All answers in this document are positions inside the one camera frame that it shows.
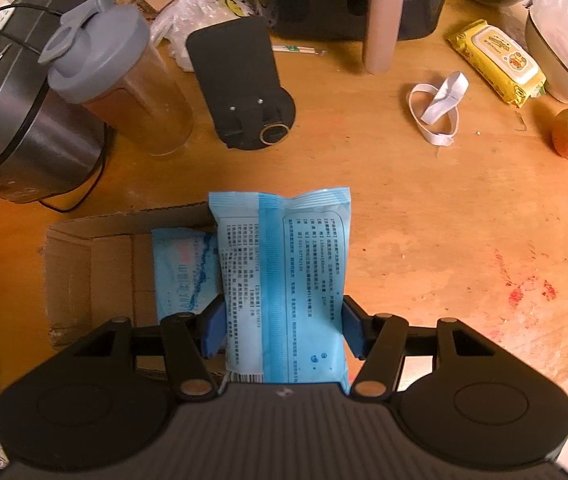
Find blue tissue packet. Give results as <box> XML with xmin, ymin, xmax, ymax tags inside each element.
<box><xmin>208</xmin><ymin>186</ymin><xmax>354</xmax><ymax>396</ymax></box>
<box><xmin>151</xmin><ymin>227</ymin><xmax>225</xmax><ymax>318</ymax></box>

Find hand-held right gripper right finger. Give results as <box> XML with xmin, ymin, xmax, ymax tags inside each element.
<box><xmin>341</xmin><ymin>295</ymin><xmax>510</xmax><ymax>401</ymax></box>

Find yellow wet wipes pack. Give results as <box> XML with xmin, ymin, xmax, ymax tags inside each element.
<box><xmin>445</xmin><ymin>19</ymin><xmax>547</xmax><ymax>108</ymax></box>

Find white bowl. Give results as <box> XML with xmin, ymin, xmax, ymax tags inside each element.
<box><xmin>524</xmin><ymin>7</ymin><xmax>568</xmax><ymax>108</ymax></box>

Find black phone stand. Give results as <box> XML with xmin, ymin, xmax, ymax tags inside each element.
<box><xmin>185</xmin><ymin>16</ymin><xmax>297</xmax><ymax>152</ymax></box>

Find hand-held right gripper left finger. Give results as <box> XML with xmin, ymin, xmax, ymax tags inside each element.
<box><xmin>59</xmin><ymin>296</ymin><xmax>227</xmax><ymax>402</ymax></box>

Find wrapped chopsticks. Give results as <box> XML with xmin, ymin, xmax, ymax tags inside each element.
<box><xmin>271</xmin><ymin>44</ymin><xmax>326</xmax><ymax>56</ymax></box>

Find shaker bottle with grey lid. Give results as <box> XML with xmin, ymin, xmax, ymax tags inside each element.
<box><xmin>40</xmin><ymin>0</ymin><xmax>196</xmax><ymax>157</ymax></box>

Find cardboard box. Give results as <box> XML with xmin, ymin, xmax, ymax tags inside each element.
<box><xmin>39</xmin><ymin>202</ymin><xmax>227</xmax><ymax>381</ymax></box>

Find white elastic band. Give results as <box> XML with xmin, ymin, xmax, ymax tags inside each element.
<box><xmin>408</xmin><ymin>71</ymin><xmax>470</xmax><ymax>147</ymax></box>

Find plastic bag with yellow print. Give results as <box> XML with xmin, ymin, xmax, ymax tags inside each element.
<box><xmin>150</xmin><ymin>0</ymin><xmax>265</xmax><ymax>71</ymax></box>

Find wooden desktop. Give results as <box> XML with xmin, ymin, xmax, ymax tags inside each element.
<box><xmin>0</xmin><ymin>0</ymin><xmax>568</xmax><ymax>401</ymax></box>

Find black air fryer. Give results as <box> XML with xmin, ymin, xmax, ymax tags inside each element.
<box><xmin>259</xmin><ymin>0</ymin><xmax>457</xmax><ymax>73</ymax></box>

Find silver rice cooker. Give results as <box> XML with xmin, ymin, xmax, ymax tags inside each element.
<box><xmin>0</xmin><ymin>0</ymin><xmax>107</xmax><ymax>203</ymax></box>

